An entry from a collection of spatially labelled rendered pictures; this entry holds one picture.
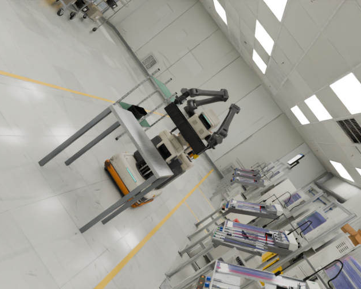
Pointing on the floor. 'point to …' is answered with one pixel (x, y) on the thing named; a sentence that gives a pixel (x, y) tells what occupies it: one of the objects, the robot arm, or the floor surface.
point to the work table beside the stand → (149, 153)
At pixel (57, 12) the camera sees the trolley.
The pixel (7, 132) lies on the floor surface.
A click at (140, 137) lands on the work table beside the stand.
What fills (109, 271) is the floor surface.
